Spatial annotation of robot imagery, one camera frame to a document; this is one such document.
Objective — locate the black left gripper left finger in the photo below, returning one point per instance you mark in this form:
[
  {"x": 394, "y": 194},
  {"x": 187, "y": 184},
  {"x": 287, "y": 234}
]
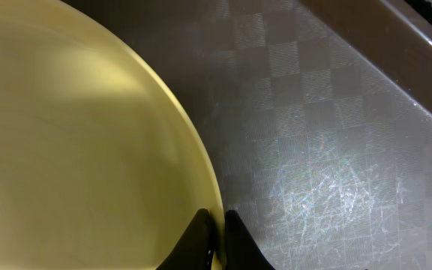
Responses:
[{"x": 194, "y": 250}]

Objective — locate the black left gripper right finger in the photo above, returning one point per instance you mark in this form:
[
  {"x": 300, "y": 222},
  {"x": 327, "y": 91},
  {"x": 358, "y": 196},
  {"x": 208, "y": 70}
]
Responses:
[{"x": 242, "y": 252}]

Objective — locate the yellow plastic plate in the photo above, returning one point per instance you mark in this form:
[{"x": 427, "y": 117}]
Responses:
[{"x": 100, "y": 166}]

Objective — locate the brown plastic serving tray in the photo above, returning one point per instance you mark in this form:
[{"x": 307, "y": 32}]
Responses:
[{"x": 326, "y": 160}]

